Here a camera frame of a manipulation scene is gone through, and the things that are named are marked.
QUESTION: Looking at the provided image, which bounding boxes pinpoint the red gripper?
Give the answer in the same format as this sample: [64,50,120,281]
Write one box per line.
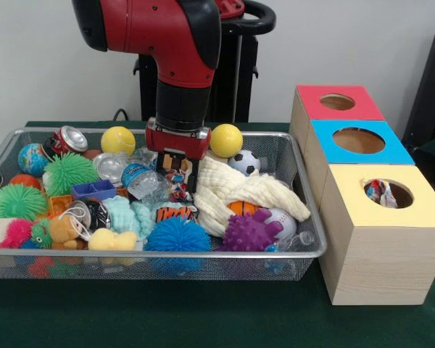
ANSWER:
[145,117,212,194]

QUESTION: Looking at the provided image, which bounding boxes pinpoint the clear mesh bin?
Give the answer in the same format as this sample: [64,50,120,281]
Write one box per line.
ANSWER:
[0,126,328,283]

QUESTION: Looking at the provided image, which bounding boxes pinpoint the wooden box with three holes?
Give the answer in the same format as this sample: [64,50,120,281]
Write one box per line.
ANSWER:
[289,85,435,306]

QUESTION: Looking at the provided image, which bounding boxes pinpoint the smooth yellow ball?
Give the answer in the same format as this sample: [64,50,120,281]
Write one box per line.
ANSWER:
[210,123,244,159]

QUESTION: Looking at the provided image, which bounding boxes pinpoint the yellow tennis-seam ball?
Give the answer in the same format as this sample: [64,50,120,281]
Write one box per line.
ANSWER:
[100,125,136,156]

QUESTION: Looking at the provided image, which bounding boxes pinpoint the silver drink can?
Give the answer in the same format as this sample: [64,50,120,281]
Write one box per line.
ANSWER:
[92,152,131,182]

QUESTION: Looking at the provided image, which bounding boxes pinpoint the small soccer ball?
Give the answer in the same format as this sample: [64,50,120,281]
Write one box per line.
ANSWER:
[228,149,261,178]

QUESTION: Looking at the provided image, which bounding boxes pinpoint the blue spiky ball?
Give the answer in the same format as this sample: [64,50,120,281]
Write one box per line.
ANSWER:
[144,216,212,253]

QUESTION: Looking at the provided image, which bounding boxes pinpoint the cream waffle cloth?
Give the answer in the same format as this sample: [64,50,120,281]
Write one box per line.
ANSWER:
[194,157,312,236]

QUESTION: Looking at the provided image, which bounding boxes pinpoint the purple spiky toy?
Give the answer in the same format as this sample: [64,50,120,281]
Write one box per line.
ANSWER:
[217,207,286,253]

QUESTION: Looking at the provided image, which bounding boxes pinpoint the green spiky ball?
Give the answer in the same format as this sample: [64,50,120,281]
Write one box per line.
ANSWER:
[43,152,101,196]
[0,183,48,221]

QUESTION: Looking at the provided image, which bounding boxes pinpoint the red drink can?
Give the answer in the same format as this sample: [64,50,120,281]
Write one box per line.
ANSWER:
[42,125,89,160]

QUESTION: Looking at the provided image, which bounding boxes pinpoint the dark green tablecloth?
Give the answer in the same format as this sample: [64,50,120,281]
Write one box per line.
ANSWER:
[0,120,435,348]

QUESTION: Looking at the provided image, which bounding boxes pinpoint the black looped cable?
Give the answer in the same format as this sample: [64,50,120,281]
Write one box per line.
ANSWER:
[112,107,131,123]

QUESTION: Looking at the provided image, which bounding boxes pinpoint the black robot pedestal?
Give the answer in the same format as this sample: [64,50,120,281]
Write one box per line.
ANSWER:
[133,0,276,123]

